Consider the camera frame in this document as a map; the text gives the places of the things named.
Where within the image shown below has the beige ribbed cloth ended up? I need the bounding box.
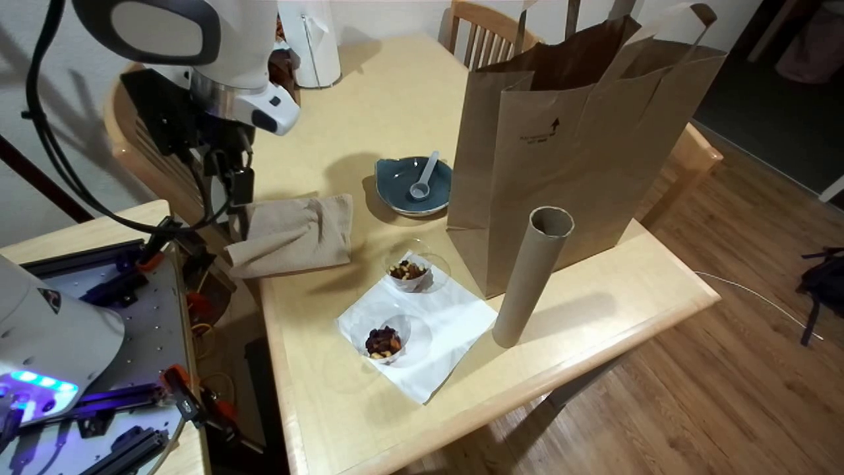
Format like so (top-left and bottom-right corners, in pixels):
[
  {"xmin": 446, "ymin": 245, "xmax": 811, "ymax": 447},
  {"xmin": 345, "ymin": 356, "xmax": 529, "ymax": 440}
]
[{"xmin": 226, "ymin": 196, "xmax": 354, "ymax": 281}]

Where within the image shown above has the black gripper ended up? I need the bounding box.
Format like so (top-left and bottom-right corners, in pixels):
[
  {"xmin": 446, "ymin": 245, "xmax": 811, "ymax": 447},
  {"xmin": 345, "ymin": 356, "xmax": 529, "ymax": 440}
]
[{"xmin": 185, "ymin": 113, "xmax": 255, "ymax": 210}]

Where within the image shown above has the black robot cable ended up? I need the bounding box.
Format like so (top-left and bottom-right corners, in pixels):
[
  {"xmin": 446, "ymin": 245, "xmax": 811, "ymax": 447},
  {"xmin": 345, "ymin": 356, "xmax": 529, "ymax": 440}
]
[{"xmin": 21, "ymin": 0, "xmax": 232, "ymax": 239}]

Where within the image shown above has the wooden chair beside robot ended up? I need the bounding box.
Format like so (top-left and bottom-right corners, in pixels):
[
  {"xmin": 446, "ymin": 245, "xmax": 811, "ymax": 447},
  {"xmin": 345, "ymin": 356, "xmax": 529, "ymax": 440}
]
[{"xmin": 103, "ymin": 63, "xmax": 258, "ymax": 266}]

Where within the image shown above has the orange black clamp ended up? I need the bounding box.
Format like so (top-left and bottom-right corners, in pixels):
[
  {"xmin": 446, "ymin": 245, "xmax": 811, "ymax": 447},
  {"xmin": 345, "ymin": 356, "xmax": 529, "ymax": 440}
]
[{"xmin": 160, "ymin": 368, "xmax": 236, "ymax": 433}]

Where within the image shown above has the blue ceramic bowl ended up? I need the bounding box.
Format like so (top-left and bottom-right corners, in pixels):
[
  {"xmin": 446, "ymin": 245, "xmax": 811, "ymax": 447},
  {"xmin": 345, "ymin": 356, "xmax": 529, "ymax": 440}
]
[{"xmin": 374, "ymin": 157, "xmax": 451, "ymax": 216}]

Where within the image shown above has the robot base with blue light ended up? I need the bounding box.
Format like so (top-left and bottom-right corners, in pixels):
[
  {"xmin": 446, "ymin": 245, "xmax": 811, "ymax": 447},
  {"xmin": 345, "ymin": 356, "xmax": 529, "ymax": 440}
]
[{"xmin": 0, "ymin": 256, "xmax": 124, "ymax": 425}]

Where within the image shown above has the brown paper bag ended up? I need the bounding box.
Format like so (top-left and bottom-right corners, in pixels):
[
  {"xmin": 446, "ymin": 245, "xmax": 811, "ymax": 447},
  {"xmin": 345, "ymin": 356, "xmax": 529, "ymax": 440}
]
[{"xmin": 446, "ymin": 2, "xmax": 726, "ymax": 297}]

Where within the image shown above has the clear cup with snacks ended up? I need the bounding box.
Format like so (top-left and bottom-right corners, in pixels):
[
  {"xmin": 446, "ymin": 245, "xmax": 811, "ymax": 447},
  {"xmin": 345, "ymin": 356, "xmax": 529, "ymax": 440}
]
[
  {"xmin": 385, "ymin": 252, "xmax": 449, "ymax": 294},
  {"xmin": 362, "ymin": 314, "xmax": 432, "ymax": 368}
]

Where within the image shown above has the white paper napkin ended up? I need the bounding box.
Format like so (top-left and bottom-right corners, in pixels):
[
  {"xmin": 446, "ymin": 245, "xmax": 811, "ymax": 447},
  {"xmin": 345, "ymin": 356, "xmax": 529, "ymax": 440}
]
[{"xmin": 337, "ymin": 252, "xmax": 495, "ymax": 404}]

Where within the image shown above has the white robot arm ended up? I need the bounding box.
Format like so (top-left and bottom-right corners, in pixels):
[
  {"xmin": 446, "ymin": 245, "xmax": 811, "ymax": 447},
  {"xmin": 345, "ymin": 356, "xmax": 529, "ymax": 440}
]
[{"xmin": 72, "ymin": 0, "xmax": 300, "ymax": 137}]

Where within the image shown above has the white plastic spoon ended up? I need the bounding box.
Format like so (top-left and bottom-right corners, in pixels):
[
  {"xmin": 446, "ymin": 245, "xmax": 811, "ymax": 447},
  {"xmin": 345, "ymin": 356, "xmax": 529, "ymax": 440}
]
[{"xmin": 408, "ymin": 150, "xmax": 441, "ymax": 202}]

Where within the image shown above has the wooden chair behind table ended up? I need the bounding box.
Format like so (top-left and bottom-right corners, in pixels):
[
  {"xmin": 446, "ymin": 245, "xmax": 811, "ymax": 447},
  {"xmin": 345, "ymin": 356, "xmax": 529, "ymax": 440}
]
[{"xmin": 446, "ymin": 0, "xmax": 538, "ymax": 68}]

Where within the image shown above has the cardboard tube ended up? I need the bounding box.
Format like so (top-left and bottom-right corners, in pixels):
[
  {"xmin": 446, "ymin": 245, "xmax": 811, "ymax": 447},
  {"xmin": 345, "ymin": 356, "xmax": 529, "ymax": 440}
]
[{"xmin": 494, "ymin": 206, "xmax": 575, "ymax": 348}]

